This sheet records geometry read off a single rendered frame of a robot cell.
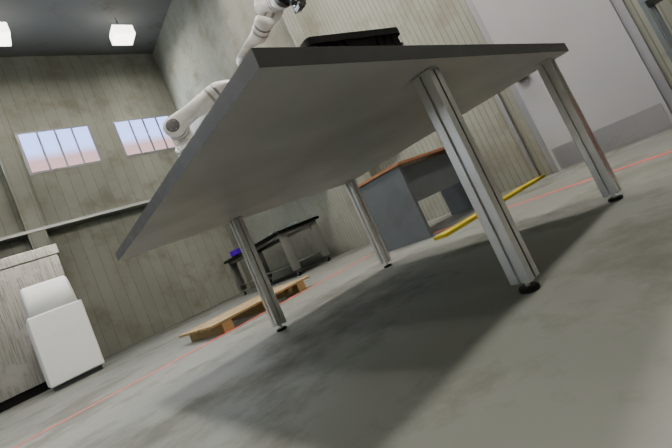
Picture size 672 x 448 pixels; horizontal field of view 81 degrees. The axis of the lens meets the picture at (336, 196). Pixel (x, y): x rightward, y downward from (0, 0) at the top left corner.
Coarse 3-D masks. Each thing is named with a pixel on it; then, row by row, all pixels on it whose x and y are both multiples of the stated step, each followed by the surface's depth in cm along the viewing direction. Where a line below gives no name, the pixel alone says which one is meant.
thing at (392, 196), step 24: (408, 168) 350; (432, 168) 370; (384, 192) 357; (408, 192) 337; (432, 192) 358; (456, 192) 444; (384, 216) 365; (408, 216) 344; (384, 240) 373; (408, 240) 351
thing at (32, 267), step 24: (0, 264) 616; (24, 264) 635; (48, 264) 653; (0, 288) 608; (0, 312) 599; (24, 312) 615; (0, 336) 590; (24, 336) 606; (0, 360) 582; (24, 360) 597; (0, 384) 573; (24, 384) 588; (0, 408) 568
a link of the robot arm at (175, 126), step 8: (208, 88) 165; (200, 96) 164; (208, 96) 164; (216, 96) 165; (192, 104) 164; (200, 104) 164; (208, 104) 165; (176, 112) 163; (184, 112) 163; (192, 112) 163; (200, 112) 164; (168, 120) 162; (176, 120) 162; (184, 120) 162; (192, 120) 164; (168, 128) 161; (176, 128) 162; (184, 128) 163; (176, 136) 163
